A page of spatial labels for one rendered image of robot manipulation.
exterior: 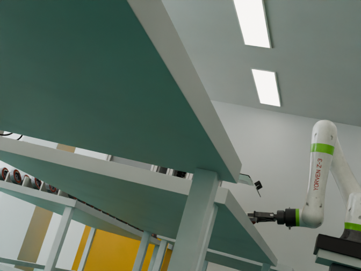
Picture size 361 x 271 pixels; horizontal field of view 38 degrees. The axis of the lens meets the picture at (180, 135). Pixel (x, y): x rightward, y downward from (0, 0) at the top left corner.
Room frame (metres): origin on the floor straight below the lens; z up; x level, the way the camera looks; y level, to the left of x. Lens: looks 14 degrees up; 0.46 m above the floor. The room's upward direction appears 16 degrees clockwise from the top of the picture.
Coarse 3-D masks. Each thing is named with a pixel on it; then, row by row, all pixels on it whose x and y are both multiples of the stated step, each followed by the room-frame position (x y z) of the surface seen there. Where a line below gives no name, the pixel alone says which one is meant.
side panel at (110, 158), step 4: (108, 156) 2.55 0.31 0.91; (112, 156) 2.55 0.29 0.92; (116, 156) 2.55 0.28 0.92; (108, 160) 2.54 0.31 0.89; (112, 160) 2.55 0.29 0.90; (116, 160) 2.54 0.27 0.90; (120, 160) 2.54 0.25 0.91; (124, 160) 2.53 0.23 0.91; (128, 160) 2.52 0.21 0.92; (132, 160) 2.52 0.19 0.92; (124, 164) 2.53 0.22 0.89; (128, 164) 2.52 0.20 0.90; (132, 164) 2.52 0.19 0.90; (136, 164) 2.51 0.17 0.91; (140, 164) 2.50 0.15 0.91; (144, 164) 2.50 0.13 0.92; (148, 164) 2.49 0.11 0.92; (144, 168) 2.50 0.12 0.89; (148, 168) 2.49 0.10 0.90; (152, 168) 2.47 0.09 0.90; (156, 168) 2.46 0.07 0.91
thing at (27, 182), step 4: (8, 172) 3.87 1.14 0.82; (8, 176) 3.87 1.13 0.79; (8, 180) 3.89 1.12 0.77; (24, 180) 3.82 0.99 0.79; (28, 180) 3.86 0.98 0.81; (20, 184) 4.05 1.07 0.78; (24, 184) 3.83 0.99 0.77; (28, 184) 3.88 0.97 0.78; (44, 184) 3.79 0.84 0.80; (32, 188) 3.94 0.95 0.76; (40, 188) 3.77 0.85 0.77; (44, 188) 3.81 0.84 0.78; (60, 192) 3.73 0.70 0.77; (64, 192) 3.79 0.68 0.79; (64, 196) 3.81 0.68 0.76
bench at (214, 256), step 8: (168, 240) 4.28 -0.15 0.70; (160, 248) 4.33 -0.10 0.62; (208, 248) 4.17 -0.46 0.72; (160, 256) 4.33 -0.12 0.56; (208, 256) 4.96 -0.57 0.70; (216, 256) 4.56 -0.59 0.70; (224, 256) 4.24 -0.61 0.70; (232, 256) 4.11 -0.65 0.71; (160, 264) 4.32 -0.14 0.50; (224, 264) 5.56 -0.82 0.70; (232, 264) 5.06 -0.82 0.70; (240, 264) 4.65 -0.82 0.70; (248, 264) 4.30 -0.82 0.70; (256, 264) 4.05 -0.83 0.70; (280, 264) 4.01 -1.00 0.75
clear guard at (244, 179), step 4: (240, 176) 2.82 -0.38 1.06; (244, 176) 2.79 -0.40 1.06; (248, 176) 2.76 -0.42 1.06; (240, 180) 2.92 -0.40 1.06; (244, 180) 2.89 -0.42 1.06; (248, 180) 2.86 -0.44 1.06; (248, 184) 2.98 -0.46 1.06; (252, 184) 2.91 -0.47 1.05; (256, 188) 2.75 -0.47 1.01; (260, 196) 2.94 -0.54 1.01
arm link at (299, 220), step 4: (296, 212) 2.65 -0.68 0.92; (300, 212) 2.64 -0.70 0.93; (296, 216) 2.65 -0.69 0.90; (300, 216) 2.64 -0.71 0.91; (296, 220) 2.65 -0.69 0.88; (300, 220) 2.64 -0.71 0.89; (296, 224) 2.66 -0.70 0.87; (300, 224) 2.66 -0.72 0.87; (304, 224) 2.65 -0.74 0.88; (320, 224) 2.62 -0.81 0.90; (312, 228) 2.66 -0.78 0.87
